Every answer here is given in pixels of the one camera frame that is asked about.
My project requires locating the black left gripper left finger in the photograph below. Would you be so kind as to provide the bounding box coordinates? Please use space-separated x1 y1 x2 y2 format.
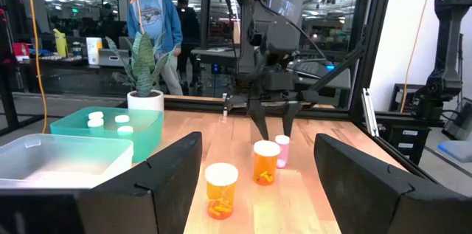
75 131 204 234

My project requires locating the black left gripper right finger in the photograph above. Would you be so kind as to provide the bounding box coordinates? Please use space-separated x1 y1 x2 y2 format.
313 133 472 234

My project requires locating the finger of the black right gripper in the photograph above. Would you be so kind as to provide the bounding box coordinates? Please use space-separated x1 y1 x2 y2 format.
282 100 302 138
246 99 271 141

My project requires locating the small pink pill bottle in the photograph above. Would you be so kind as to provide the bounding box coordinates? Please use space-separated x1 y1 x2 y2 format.
274 134 291 169

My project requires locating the large orange pill bottle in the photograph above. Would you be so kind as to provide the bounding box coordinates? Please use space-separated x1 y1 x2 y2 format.
204 162 239 221
252 140 281 186

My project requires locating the green plastic bin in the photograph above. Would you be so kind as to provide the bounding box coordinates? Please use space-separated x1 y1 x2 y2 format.
49 106 164 164

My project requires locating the clear plastic bin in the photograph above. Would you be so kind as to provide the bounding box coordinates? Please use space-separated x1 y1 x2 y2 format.
0 133 134 190

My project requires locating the black box with white labels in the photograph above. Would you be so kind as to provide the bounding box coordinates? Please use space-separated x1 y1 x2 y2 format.
383 123 431 165

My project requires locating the snake plant in white pot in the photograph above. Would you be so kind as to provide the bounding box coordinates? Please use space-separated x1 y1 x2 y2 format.
105 31 174 112

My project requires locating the blue pad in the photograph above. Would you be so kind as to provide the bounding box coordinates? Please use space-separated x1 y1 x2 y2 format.
437 140 472 163

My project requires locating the person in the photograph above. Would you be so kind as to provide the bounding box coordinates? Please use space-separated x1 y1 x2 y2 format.
126 0 184 97
176 0 202 87

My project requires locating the white container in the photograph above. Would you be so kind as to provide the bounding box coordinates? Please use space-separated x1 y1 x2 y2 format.
86 36 103 66

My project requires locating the yellow drink bottle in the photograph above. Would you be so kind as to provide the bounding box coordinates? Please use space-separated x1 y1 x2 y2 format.
53 28 69 58

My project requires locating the red box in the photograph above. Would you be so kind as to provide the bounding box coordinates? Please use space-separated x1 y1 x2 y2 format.
12 41 31 61

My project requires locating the silver metal bracket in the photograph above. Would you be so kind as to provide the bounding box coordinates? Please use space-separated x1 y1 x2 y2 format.
361 87 380 138

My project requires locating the black glass wall frame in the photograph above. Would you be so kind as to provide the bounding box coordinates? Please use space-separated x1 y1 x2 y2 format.
0 0 395 120

